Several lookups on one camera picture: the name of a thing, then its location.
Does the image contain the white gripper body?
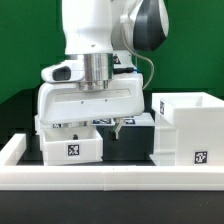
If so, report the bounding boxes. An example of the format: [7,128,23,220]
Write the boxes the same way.
[38,73,144,125]

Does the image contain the white front drawer tray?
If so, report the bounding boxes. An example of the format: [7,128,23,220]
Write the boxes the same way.
[40,126,103,166]

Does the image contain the white drawer tray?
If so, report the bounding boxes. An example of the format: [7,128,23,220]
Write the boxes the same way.
[40,126,103,166]
[34,116,87,134]

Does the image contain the white drawer cabinet box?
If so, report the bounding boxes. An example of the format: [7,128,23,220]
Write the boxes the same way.
[150,92,224,166]

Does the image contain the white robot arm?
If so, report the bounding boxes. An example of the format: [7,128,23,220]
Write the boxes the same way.
[38,0,169,128]

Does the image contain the white rear drawer tray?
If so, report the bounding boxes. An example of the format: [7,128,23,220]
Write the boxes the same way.
[34,116,87,134]

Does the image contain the fiducial marker sheet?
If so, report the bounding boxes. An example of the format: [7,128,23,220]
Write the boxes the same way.
[92,113,154,127]

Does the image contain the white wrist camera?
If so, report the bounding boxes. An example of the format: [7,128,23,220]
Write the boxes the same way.
[41,61,84,83]

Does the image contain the white U-shaped boundary frame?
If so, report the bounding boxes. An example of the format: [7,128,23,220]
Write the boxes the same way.
[0,134,224,191]

